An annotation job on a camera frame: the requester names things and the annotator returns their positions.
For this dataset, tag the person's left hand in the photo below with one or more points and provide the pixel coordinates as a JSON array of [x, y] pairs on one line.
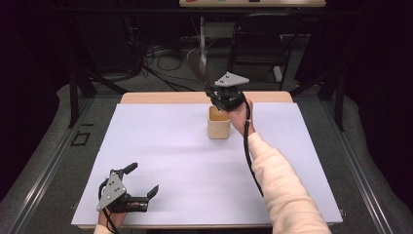
[[112, 219]]

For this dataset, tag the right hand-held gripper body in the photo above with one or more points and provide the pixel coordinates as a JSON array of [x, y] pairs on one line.
[[229, 94]]

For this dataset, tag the black metal frame stand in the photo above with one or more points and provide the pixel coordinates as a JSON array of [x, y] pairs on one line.
[[74, 97], [336, 94]]

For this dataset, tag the person's right hand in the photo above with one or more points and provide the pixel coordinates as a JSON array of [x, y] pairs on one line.
[[242, 118]]

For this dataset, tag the white table cover sheet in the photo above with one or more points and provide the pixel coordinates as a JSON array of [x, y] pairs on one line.
[[181, 175]]

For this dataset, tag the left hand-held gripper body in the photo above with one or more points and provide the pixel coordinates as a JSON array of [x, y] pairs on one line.
[[112, 191]]

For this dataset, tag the cream square ceramic cup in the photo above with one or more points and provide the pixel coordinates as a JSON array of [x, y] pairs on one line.
[[219, 125]]

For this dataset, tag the black folding chair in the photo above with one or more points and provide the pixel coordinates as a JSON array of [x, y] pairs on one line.
[[264, 48]]

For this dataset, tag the wooden table with white legs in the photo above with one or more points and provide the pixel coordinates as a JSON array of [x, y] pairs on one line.
[[253, 3]]

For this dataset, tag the metal floor rail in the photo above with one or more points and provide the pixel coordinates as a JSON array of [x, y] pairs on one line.
[[48, 169], [360, 175]]

